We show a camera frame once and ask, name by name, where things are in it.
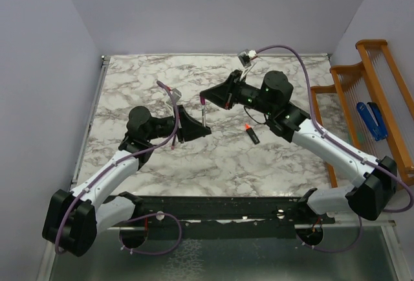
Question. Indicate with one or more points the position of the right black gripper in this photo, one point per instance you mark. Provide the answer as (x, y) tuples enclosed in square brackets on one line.
[(225, 94)]

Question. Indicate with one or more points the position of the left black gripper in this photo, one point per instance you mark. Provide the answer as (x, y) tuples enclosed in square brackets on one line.
[(191, 127)]

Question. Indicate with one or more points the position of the white pen green tip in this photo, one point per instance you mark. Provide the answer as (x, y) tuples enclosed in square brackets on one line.
[(203, 113)]

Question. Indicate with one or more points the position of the red ink pen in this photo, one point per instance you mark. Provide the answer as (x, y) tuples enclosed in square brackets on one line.
[(173, 143)]

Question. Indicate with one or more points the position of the black orange highlighter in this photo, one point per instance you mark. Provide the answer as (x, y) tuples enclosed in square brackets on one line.
[(251, 133)]

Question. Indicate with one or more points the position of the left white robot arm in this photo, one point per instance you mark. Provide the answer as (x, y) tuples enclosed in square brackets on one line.
[(132, 154)]

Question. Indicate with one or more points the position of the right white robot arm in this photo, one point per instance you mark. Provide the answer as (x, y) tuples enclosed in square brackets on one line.
[(370, 187)]

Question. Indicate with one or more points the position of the wooden rack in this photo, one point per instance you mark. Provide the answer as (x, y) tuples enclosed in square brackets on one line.
[(376, 78)]

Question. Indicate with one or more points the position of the blue stapler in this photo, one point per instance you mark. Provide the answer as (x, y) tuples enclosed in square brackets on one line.
[(373, 120)]

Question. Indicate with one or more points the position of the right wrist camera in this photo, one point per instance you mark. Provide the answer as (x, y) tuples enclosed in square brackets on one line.
[(247, 58)]

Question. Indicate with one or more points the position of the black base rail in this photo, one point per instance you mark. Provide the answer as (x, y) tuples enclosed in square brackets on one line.
[(213, 218)]

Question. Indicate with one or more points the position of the aluminium frame rail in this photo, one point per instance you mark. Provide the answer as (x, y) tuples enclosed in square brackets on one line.
[(70, 223)]

